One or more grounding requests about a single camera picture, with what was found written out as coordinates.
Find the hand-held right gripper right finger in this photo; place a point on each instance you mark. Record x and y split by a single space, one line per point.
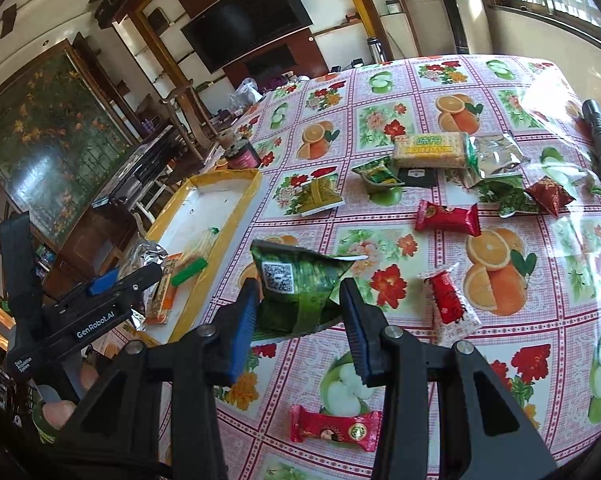
356 335

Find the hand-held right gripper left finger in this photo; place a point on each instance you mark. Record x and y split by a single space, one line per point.
240 332

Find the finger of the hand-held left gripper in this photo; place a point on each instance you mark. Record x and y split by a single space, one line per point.
135 280
104 281

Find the green triangular snack packet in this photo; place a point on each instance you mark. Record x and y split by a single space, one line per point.
305 280

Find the white tray with yellow rim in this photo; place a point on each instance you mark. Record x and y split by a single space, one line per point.
205 210

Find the person's left hand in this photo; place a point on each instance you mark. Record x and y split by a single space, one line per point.
55 412

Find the crinkled silver packet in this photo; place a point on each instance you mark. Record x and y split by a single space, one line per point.
143 252

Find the orange snack packet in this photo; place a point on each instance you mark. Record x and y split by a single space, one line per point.
163 300

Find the bright green wrapped snack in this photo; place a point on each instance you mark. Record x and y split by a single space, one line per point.
188 272

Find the clear wrapped snack stick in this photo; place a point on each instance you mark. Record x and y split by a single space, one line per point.
205 245

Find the red and white snack packet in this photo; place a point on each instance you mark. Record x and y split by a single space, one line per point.
448 305

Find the red snack packet round emblem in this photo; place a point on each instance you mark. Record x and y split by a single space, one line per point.
320 425

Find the dark metal rack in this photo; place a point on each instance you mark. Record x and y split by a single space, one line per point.
140 165

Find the yellow-green pyramid snack packet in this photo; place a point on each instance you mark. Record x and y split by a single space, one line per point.
320 197

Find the framed landscape painting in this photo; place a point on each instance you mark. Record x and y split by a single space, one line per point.
45 145

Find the green packet with yellow label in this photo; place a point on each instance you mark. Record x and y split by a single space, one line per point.
380 175

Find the dark jar with pink label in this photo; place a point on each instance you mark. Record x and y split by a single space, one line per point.
243 156

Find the small dark green packet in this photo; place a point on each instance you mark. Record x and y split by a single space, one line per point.
419 178

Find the wooden chair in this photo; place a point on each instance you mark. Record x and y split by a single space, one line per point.
188 115

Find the yellow-green cracker packet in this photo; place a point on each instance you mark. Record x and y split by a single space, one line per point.
430 151

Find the green leafy print packet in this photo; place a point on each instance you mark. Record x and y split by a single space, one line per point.
508 197

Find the fruit and flower print tablecloth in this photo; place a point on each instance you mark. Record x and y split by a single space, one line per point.
570 310

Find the clear plastic bag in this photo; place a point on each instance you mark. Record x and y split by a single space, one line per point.
245 94

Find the silver foil snack packet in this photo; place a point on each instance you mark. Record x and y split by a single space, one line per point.
498 155

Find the red triangular snack packet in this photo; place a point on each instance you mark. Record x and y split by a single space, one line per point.
550 195

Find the black television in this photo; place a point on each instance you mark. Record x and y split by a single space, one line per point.
240 25

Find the small clear-wrapped candy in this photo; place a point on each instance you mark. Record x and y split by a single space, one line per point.
598 187

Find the steel thermos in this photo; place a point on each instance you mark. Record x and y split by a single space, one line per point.
375 50

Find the black flashlight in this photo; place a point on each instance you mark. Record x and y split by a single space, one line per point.
600 140

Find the white jar on shelf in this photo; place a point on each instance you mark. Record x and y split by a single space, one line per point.
393 6

